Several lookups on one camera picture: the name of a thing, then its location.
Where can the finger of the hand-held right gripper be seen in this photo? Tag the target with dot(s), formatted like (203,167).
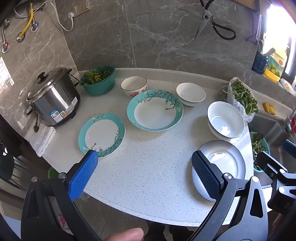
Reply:
(266,162)
(289,148)

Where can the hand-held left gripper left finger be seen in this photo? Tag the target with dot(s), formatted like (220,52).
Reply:
(84,171)

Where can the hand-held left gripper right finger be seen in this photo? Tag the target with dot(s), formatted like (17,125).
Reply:
(205,173)

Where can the white plate dark rim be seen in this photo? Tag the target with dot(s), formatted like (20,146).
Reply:
(227,162)

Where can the white bowl blue rim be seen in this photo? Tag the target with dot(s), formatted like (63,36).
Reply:
(225,118)
(215,134)

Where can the small teal floral plate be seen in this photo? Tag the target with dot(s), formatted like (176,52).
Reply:
(101,134)

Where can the large teal floral deep plate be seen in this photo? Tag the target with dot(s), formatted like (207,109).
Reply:
(155,113)

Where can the plain white bowl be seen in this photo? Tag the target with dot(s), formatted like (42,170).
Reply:
(190,92)

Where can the white floral bowl dark rim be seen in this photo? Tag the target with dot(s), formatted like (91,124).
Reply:
(133,84)

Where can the person's left hand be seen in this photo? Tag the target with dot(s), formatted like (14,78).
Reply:
(124,235)

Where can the small teal basin of greens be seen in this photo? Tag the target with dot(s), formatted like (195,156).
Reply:
(260,148)

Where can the steel faucet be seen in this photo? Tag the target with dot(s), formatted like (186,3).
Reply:
(288,124)

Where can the steel sink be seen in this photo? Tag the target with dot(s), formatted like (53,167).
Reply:
(270,129)

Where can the yellow sponge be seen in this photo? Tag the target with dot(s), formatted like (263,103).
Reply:
(270,109)

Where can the white folded towel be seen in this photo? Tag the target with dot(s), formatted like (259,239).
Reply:
(42,139)

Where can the plastic bag of greens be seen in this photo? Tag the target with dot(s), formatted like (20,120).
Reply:
(245,99)

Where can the steel rice cooker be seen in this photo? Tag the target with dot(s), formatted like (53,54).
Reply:
(55,102)

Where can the yellow printed box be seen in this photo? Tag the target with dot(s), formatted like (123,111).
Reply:
(275,69)

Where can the blue utensil holder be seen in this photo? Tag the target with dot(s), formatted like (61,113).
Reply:
(259,63)

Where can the leafy greens with yellow flowers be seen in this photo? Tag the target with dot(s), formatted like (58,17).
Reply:
(97,75)

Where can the purple hanging tool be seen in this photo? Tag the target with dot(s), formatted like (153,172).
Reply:
(254,34)

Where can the red marked wall valve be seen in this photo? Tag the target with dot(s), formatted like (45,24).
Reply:
(5,47)

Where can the blue marked wall valve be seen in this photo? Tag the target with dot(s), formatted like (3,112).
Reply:
(35,26)

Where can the wall power socket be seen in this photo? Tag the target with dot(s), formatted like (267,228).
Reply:
(79,8)

